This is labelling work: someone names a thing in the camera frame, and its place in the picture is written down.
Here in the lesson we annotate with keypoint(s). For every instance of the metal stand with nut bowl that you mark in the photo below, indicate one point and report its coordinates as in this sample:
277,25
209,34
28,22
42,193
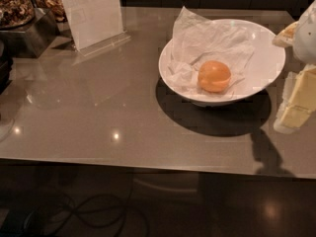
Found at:
25,30

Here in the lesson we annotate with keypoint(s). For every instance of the orange fruit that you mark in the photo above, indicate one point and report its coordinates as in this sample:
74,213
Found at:
214,76

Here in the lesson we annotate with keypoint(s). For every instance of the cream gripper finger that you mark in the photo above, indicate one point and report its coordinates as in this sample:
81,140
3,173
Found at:
298,100
286,36

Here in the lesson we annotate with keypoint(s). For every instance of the white crumpled paper napkin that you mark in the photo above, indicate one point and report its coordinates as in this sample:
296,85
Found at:
197,40

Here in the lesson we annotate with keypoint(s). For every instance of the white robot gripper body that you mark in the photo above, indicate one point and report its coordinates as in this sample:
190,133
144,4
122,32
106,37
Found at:
306,39

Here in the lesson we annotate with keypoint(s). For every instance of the clear acrylic sign holder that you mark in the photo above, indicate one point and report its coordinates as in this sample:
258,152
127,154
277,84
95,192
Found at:
95,24

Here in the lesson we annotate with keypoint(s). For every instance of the glass jar of nuts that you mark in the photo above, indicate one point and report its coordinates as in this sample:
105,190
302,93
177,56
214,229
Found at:
51,2

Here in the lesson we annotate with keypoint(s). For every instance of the white ceramic bowl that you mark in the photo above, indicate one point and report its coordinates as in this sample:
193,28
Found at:
262,69

